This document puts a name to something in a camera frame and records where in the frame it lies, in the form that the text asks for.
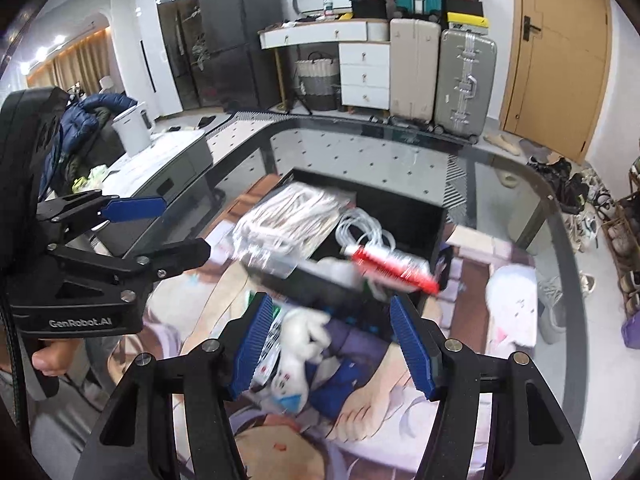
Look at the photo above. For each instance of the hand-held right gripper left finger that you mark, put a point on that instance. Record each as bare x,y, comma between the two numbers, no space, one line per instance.
252,347

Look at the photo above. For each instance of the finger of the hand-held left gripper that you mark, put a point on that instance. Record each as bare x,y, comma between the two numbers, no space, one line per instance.
165,259
135,208

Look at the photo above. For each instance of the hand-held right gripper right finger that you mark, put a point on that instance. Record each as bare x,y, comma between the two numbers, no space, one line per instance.
412,347

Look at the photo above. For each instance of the white blue plush doll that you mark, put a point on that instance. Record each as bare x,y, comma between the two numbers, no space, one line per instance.
305,340

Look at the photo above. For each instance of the red white packet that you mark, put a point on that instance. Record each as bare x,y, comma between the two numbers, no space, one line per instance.
395,265

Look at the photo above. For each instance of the black cardboard box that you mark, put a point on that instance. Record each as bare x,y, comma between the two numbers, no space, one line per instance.
400,210

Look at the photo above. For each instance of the white soft pouch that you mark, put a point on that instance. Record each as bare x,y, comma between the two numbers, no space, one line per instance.
340,271

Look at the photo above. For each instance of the person's left hand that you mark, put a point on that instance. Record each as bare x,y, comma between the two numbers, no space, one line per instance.
55,357

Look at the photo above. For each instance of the green white medicine packet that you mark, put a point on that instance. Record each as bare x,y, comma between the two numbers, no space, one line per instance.
270,352

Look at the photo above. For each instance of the grey side table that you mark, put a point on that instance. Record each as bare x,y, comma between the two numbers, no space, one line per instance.
160,170

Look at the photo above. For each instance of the green white cloth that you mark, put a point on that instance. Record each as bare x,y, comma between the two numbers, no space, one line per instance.
90,177

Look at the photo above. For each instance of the printed mat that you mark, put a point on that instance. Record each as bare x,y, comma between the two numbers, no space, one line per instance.
215,300

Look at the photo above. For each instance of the white electric kettle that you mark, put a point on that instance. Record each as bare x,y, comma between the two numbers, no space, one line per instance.
132,130

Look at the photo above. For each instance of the blue puffer jacket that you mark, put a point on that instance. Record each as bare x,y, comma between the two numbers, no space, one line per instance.
82,120

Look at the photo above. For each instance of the white sneaker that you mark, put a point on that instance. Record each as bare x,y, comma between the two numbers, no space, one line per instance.
555,310

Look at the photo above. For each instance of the beige curtain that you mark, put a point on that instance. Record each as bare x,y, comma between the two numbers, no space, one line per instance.
75,62

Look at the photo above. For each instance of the dark glass cabinet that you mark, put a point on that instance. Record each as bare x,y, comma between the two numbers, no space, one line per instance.
175,45

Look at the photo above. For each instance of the beige slipper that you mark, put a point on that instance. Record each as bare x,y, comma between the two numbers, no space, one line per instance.
500,141
509,179

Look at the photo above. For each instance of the black tripod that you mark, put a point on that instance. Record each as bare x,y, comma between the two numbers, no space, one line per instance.
299,104

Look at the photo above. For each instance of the dark grey refrigerator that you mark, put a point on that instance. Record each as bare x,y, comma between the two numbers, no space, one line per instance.
240,35

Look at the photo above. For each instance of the grey white woven basket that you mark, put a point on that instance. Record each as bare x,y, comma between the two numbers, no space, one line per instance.
317,85

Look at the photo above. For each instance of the purple bag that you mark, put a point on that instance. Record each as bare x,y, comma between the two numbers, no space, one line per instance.
632,330

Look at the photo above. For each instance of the pile of shoes on floor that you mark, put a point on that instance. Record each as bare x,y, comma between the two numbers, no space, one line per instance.
575,195

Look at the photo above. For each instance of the silver suitcase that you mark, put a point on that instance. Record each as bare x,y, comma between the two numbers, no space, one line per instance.
465,85

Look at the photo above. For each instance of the white desk with drawers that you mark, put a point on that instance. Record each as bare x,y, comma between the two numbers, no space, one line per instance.
365,70

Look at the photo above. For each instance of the beige suitcase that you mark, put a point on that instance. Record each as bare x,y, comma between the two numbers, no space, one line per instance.
414,70

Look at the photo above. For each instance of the clear water bottle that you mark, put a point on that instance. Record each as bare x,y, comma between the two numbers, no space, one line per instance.
328,6

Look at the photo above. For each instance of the wooden door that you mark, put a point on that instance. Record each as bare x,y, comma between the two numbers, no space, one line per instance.
555,60

